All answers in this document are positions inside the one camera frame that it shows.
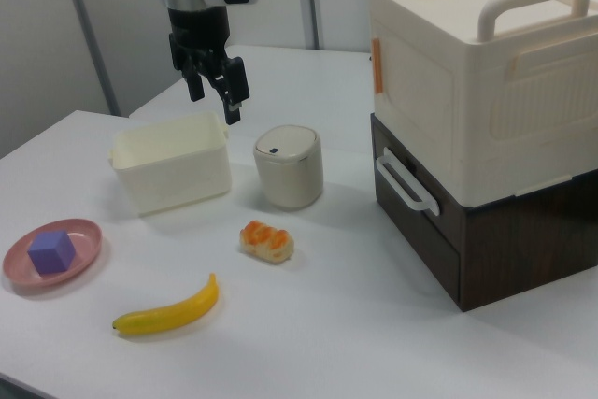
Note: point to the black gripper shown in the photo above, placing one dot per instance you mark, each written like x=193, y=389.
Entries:
x=198, y=34

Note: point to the cream open plastic bin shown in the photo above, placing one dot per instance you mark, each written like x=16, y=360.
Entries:
x=173, y=175

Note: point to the cream lidded trash can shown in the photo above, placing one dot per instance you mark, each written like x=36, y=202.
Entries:
x=289, y=170

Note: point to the toy bread loaf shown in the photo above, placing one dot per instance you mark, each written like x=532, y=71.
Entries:
x=266, y=242

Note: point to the pink plastic plate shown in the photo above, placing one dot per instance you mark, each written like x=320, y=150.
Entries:
x=84, y=240

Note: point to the yellow toy banana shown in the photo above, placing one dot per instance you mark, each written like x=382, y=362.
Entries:
x=173, y=312

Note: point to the purple foam cube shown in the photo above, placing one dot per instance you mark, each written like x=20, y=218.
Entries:
x=51, y=252

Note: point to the cream plastic microwave toy box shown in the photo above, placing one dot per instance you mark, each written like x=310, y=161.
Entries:
x=490, y=90

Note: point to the dark brown wooden cabinet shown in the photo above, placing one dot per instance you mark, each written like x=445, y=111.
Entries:
x=514, y=249

